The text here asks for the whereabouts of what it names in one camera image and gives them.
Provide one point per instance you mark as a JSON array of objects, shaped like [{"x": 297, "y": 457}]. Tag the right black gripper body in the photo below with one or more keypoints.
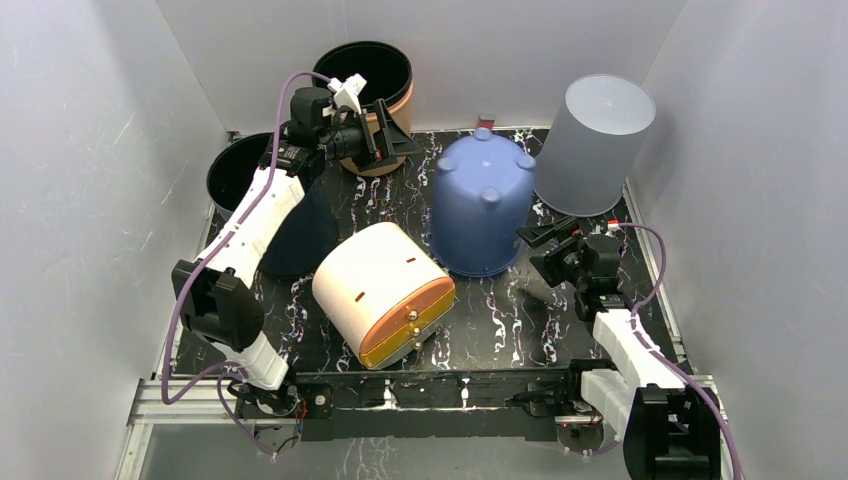
[{"x": 553, "y": 255}]

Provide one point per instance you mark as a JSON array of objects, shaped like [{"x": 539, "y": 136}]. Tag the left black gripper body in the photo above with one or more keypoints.
[{"x": 345, "y": 142}]

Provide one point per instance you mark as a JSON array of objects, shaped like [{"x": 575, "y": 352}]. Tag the blue plastic bucket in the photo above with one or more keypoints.
[{"x": 482, "y": 194}]

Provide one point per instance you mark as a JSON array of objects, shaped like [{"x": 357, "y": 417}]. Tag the large grey container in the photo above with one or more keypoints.
[{"x": 592, "y": 144}]

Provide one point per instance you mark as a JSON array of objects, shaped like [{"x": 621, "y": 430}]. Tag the dark navy bucket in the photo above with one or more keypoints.
[{"x": 308, "y": 234}]

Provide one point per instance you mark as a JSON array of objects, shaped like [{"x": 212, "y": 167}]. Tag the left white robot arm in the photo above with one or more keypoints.
[{"x": 214, "y": 297}]

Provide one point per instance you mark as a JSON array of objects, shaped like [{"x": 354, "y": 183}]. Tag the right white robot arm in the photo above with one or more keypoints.
[{"x": 667, "y": 427}]

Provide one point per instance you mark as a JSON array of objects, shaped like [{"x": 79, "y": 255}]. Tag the tan bucket black rim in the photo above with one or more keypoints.
[{"x": 389, "y": 76}]

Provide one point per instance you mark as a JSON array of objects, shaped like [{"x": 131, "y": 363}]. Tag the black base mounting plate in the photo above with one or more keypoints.
[{"x": 528, "y": 403}]

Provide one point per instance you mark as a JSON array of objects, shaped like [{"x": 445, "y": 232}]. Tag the white orange drawer box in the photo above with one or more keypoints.
[{"x": 382, "y": 293}]

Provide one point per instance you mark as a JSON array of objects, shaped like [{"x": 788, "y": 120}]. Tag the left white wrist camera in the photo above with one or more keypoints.
[{"x": 346, "y": 93}]

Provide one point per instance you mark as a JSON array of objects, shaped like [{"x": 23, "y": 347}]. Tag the aluminium frame rail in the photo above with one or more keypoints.
[{"x": 208, "y": 402}]

